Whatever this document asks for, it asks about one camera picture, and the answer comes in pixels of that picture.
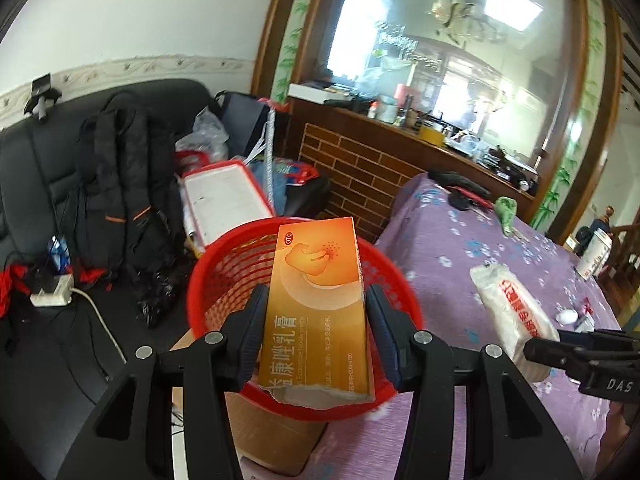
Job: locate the black shopping bag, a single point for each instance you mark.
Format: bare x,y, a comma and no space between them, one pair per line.
243,117

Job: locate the white power strip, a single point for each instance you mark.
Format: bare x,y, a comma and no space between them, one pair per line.
52,291

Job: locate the clear plastic bag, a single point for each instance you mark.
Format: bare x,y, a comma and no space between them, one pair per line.
208,136

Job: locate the black backpack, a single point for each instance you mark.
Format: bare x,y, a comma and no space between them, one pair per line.
129,210

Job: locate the red framed white board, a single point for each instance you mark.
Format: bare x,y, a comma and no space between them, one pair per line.
221,197

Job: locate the cardboard box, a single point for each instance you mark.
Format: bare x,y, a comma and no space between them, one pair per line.
270,446

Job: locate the white cartoon paper cup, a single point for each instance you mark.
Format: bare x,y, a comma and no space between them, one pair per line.
595,255

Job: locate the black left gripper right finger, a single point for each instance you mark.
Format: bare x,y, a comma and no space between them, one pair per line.
509,433

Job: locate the white plastic bag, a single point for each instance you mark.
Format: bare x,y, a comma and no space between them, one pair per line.
516,315

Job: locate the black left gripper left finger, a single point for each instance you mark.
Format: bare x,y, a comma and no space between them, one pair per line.
128,433

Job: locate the purple floral tablecloth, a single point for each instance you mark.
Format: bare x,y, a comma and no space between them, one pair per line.
434,247

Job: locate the green cloth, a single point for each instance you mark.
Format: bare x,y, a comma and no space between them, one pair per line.
506,209

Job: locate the red plastic mesh basket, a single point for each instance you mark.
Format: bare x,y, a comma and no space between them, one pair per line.
241,259

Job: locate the orange medicine box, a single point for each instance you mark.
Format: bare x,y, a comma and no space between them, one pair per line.
316,352

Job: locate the black wall clip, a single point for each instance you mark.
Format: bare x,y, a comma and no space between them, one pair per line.
43,93

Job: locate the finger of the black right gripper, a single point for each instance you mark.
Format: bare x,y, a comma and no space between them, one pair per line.
560,354

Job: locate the black and red tool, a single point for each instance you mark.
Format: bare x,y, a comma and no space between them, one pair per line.
463,192

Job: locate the brick pattern wooden counter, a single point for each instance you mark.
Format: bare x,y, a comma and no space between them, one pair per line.
368,163

